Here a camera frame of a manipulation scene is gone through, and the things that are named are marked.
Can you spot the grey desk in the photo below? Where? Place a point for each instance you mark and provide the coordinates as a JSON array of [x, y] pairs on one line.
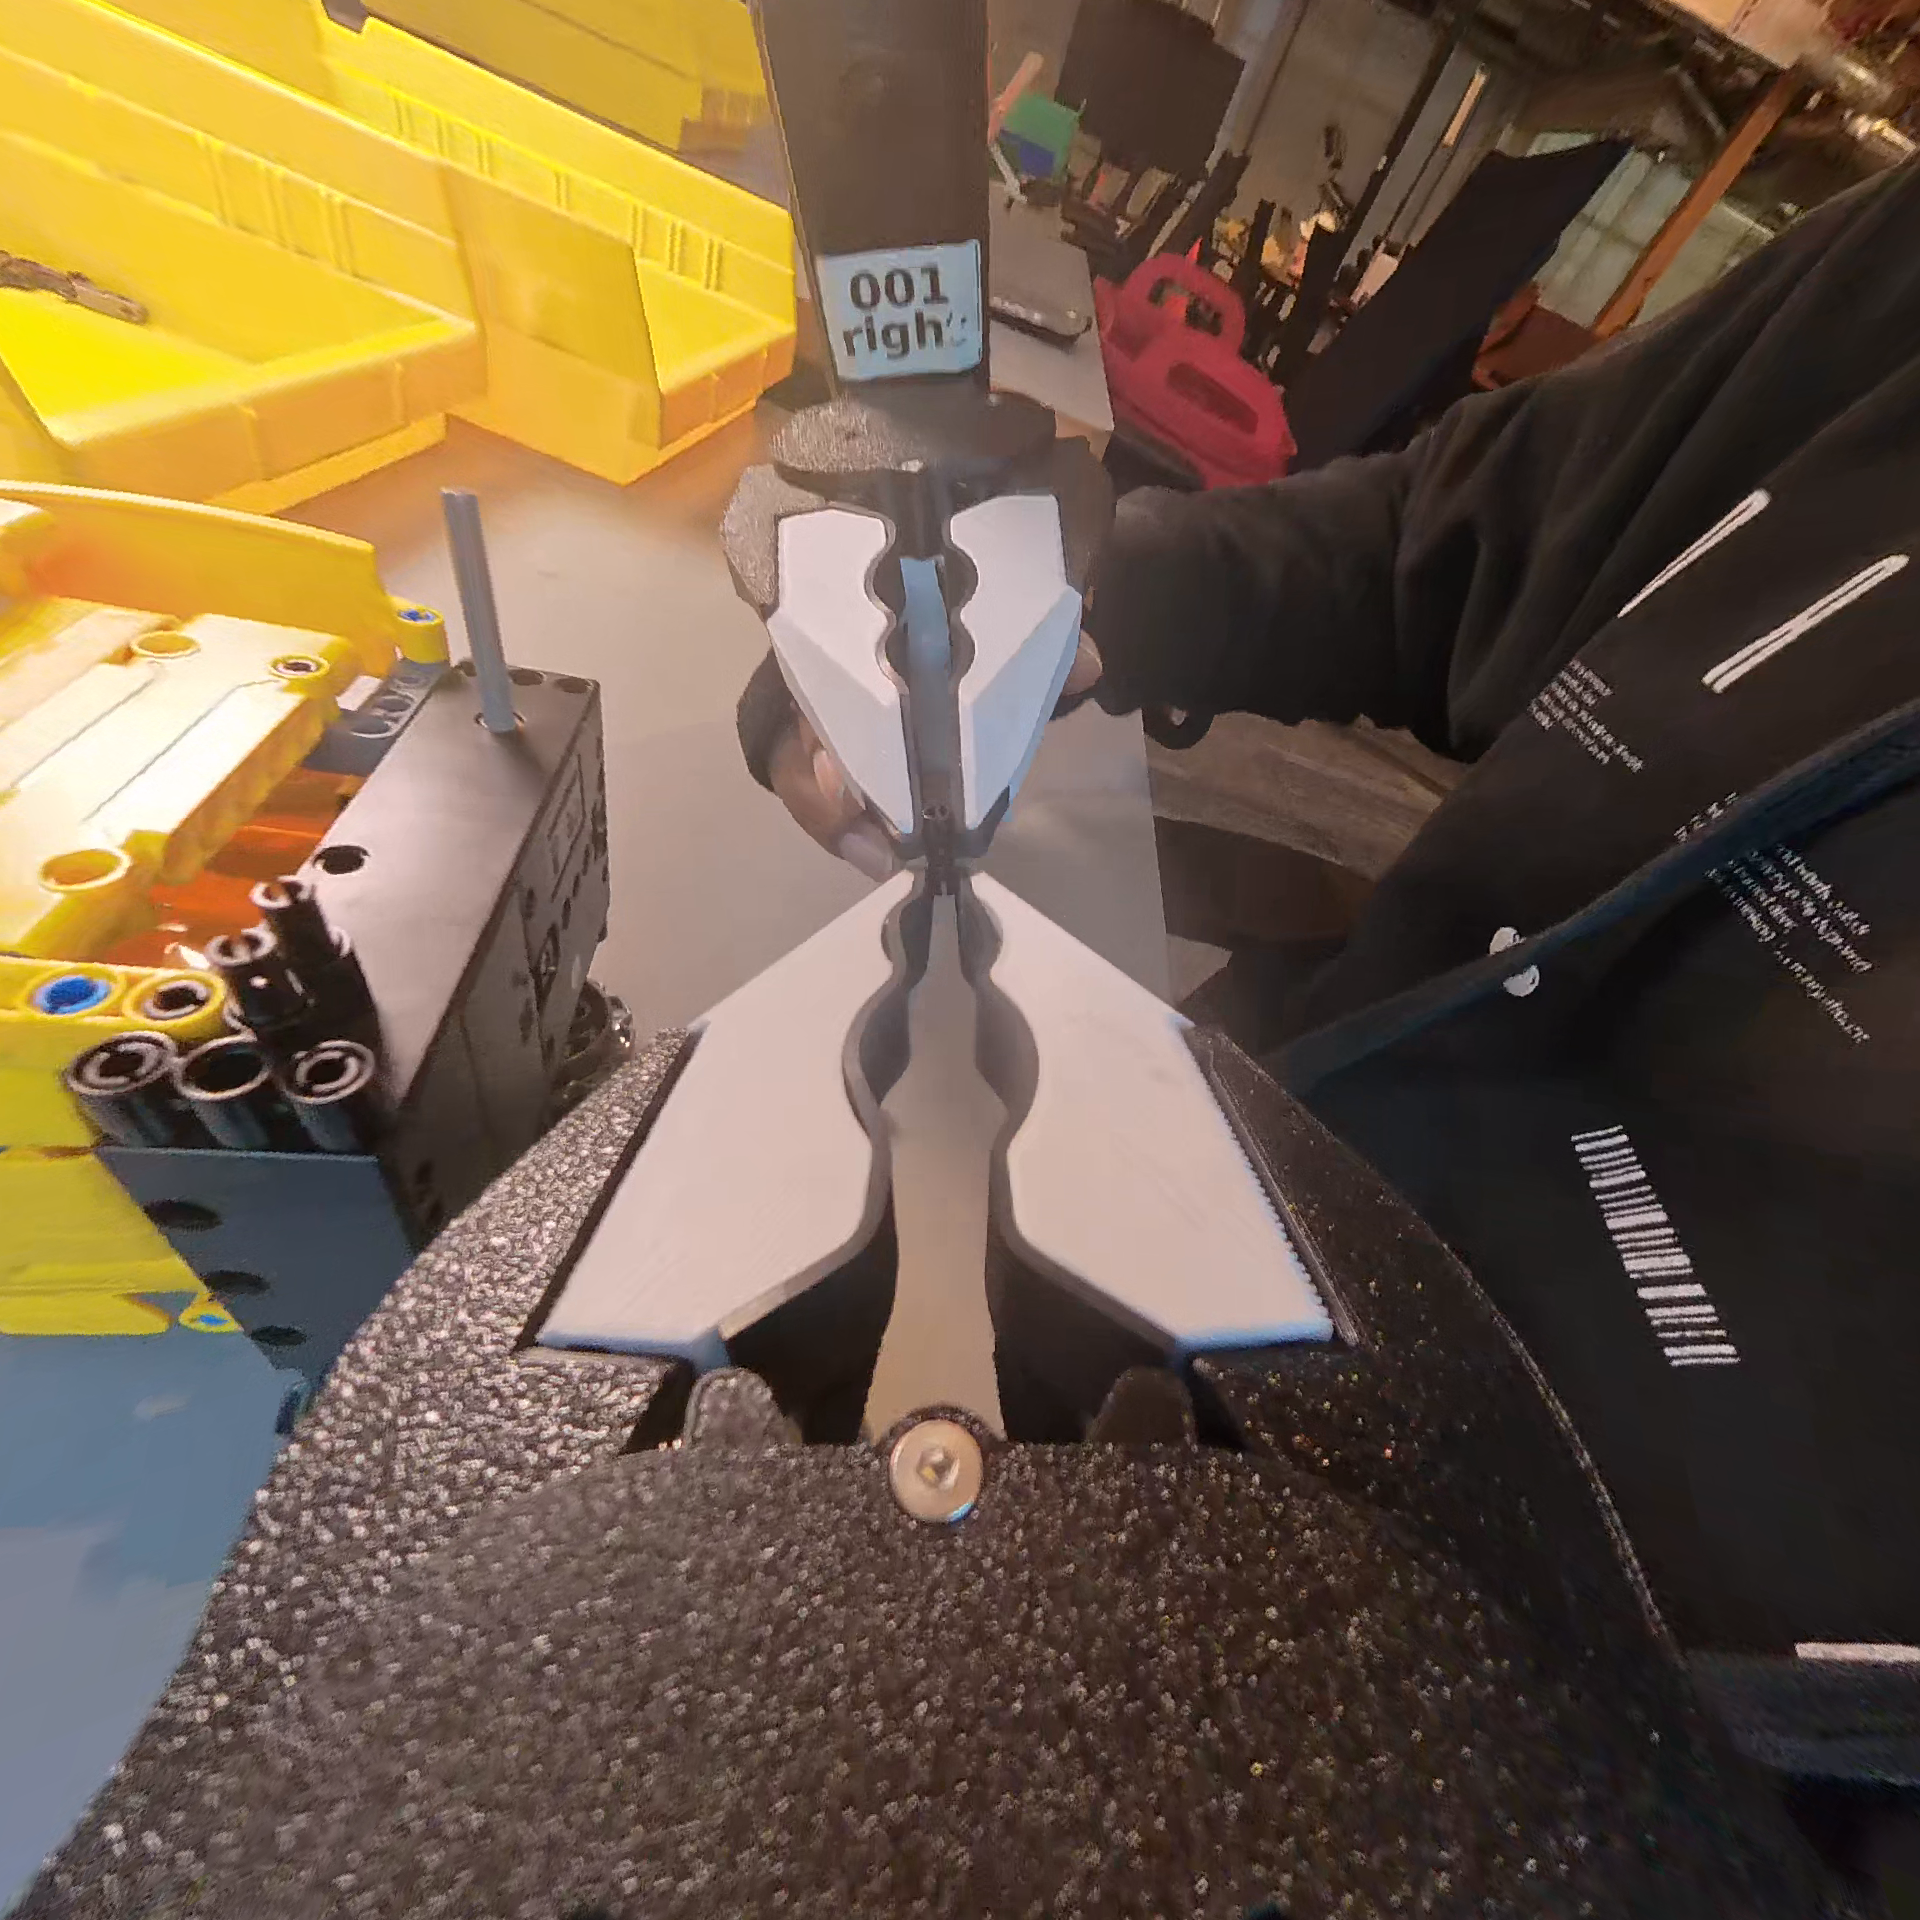
[[647, 571]]

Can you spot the yellow toy block robot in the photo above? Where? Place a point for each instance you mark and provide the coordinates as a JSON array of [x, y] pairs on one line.
[[181, 780]]

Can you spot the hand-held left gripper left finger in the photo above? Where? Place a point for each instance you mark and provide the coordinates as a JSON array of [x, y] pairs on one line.
[[721, 1200]]

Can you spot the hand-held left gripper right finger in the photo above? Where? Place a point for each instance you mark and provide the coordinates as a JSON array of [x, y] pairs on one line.
[[1156, 1200]]

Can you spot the person's right forearm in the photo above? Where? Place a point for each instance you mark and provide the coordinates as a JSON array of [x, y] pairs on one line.
[[1351, 600]]

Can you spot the grey metal axle rod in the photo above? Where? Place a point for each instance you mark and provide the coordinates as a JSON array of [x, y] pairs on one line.
[[481, 617]]

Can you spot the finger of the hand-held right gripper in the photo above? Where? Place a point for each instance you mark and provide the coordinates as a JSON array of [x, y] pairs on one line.
[[1026, 617], [834, 617]]

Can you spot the person's right hand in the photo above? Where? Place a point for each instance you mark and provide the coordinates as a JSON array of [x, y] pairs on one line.
[[804, 787]]

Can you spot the person in black hoodie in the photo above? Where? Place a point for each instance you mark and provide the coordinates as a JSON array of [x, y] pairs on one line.
[[1681, 990]]

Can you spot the yellow plastic bin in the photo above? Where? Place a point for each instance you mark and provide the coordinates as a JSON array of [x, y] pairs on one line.
[[210, 391], [647, 330]]

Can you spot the red plastic canister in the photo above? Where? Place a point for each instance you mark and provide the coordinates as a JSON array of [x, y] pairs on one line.
[[1216, 421], [1171, 301]]

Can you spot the small black connector pin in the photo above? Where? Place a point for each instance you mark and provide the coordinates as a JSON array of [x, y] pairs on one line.
[[941, 870]]

